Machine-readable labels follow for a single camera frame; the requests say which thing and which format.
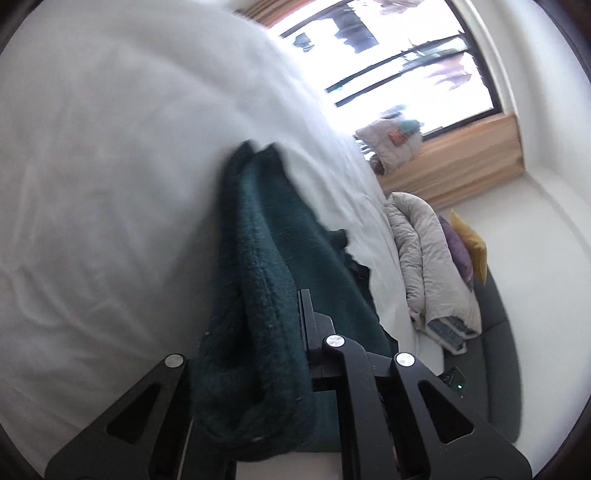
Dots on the yellow pillow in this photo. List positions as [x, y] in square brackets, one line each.
[475, 247]

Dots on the light grey duvet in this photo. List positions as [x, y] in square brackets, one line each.
[425, 258]

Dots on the black framed window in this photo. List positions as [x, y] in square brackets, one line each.
[392, 41]

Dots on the dark green knit sweater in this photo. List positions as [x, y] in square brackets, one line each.
[268, 286]

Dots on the dark grey headboard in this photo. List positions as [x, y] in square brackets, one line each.
[501, 360]

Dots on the purple pillow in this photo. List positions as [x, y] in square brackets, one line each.
[457, 254]

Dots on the white bed sheet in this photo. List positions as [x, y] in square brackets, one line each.
[115, 161]

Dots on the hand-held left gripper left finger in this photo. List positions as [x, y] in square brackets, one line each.
[176, 410]

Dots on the grey patterned cloth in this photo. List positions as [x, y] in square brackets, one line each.
[450, 333]

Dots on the small dark hanging cloth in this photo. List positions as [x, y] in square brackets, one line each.
[302, 40]

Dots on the dark hanging garment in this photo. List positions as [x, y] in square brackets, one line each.
[356, 28]

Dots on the white puffer jacket pile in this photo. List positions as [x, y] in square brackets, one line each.
[392, 143]

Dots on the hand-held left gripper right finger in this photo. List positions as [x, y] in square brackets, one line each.
[319, 333]

